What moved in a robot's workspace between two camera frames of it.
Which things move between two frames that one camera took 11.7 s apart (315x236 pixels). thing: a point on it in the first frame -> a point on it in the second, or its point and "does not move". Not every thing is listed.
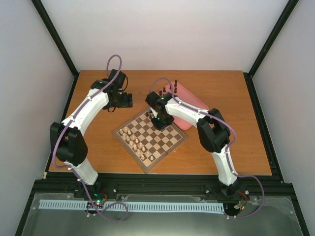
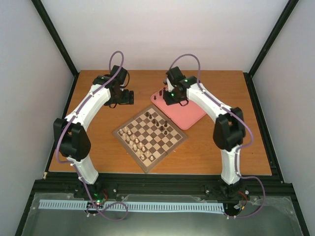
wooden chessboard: x=146 y=144 does not move
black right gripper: x=159 y=126 -> x=167 y=100
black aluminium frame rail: x=274 y=185 does not move
